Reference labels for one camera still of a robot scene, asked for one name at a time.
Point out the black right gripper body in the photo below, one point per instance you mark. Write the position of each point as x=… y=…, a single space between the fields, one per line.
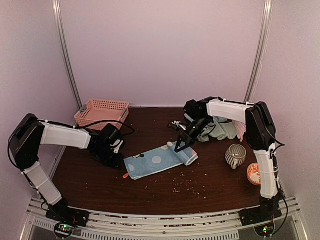
x=191 y=137

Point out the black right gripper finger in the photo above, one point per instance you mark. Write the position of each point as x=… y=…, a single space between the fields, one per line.
x=186 y=145
x=178 y=147

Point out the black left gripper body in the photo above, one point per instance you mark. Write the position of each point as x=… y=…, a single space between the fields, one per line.
x=107 y=158

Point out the blue polka dot striped towel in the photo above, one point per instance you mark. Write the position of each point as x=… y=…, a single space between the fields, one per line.
x=158 y=160

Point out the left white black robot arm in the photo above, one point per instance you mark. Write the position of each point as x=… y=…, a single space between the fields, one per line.
x=27 y=142

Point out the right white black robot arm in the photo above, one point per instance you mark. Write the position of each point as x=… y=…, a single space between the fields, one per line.
x=260 y=136

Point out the light blue terry towel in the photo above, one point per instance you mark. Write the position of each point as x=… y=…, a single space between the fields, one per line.
x=188 y=118

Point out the pale green terry towel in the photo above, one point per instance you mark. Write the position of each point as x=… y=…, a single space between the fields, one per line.
x=219 y=128

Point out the pink perforated plastic basket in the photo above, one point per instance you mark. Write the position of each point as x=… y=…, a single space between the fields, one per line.
x=99 y=109

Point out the pink cloth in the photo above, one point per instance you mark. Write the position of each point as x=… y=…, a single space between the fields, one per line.
x=241 y=129

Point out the grey striped ceramic mug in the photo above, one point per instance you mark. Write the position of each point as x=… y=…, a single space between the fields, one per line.
x=235 y=156

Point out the orange patterned ceramic bowl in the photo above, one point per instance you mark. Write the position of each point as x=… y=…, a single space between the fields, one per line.
x=253 y=174

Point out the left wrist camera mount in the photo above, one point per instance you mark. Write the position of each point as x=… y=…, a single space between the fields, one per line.
x=118 y=145

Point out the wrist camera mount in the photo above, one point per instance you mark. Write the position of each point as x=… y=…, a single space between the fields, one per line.
x=177 y=126
x=118 y=145

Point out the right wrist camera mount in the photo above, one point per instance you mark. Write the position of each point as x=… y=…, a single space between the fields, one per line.
x=177 y=126

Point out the front aluminium rail base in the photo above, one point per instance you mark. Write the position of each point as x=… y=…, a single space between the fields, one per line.
x=221 y=225

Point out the left aluminium frame post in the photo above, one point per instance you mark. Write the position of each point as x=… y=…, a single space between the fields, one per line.
x=65 y=52

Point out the aluminium frame post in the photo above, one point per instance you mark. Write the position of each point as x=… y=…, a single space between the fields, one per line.
x=260 y=51
x=65 y=52

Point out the right aluminium frame post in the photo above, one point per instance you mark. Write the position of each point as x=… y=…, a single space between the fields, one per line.
x=260 y=51

